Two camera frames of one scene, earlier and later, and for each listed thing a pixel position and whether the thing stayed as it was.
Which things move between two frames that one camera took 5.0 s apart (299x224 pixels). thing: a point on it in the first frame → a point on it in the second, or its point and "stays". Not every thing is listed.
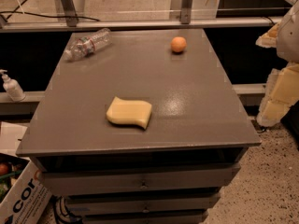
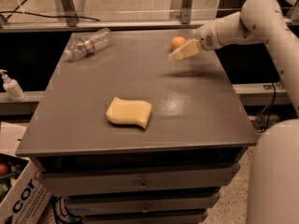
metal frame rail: [27, 25] stays
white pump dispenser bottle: [12, 88] stays
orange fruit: [178, 44] stays
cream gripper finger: [281, 95] → [206, 36]
